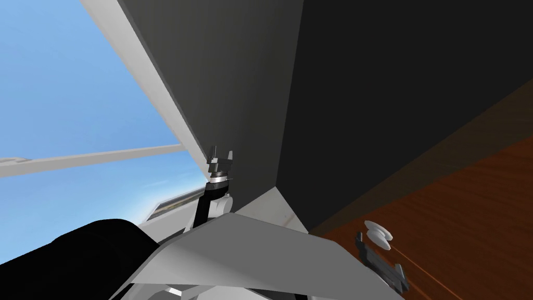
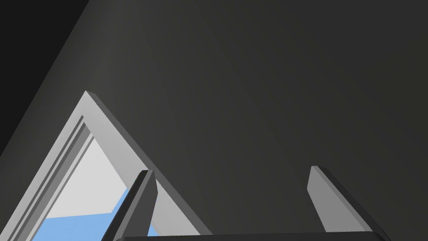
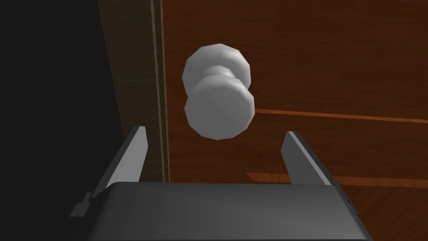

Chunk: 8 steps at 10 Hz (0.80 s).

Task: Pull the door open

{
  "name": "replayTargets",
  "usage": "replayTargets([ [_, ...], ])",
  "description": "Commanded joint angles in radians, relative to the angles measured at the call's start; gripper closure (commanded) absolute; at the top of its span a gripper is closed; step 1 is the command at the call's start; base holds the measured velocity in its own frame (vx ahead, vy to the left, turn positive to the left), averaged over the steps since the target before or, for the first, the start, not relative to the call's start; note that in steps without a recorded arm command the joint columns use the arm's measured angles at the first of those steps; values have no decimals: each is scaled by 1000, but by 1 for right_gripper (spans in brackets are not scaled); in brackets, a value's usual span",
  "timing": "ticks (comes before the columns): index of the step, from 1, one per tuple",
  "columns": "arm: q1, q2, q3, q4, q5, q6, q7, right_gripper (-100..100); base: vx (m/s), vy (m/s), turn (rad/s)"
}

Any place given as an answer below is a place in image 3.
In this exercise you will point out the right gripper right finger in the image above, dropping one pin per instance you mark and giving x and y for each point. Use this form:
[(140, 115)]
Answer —
[(306, 164)]

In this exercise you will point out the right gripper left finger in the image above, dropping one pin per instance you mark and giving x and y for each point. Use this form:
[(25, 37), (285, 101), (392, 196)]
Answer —
[(128, 160)]

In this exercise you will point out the brown wooden door leaf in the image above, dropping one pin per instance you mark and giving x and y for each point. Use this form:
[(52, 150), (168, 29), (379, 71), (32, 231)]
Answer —
[(317, 67)]

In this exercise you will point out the grey round door knob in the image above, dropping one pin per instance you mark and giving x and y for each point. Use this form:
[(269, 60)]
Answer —
[(219, 103)]

